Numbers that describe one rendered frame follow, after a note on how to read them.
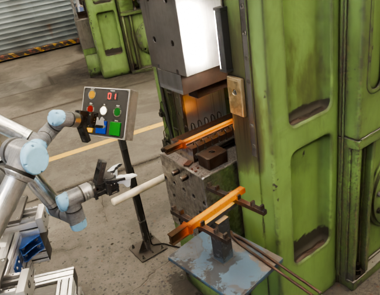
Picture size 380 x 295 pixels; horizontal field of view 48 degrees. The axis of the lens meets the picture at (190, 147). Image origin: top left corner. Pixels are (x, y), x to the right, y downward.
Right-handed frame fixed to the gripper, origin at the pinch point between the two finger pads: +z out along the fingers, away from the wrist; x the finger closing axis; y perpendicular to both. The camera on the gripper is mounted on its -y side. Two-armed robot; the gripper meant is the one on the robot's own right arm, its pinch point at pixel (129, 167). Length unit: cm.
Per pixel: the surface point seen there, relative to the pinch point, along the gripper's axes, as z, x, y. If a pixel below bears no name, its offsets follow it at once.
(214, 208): 11.6, 48.2, 4.7
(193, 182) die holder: 24.7, 13.9, 14.0
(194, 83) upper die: 37.6, 7.4, -30.4
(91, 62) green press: 174, -487, 75
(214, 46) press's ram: 47, 12, -46
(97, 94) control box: 17, -62, -17
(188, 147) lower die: 30.7, 4.3, 0.7
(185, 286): 22, -11, 99
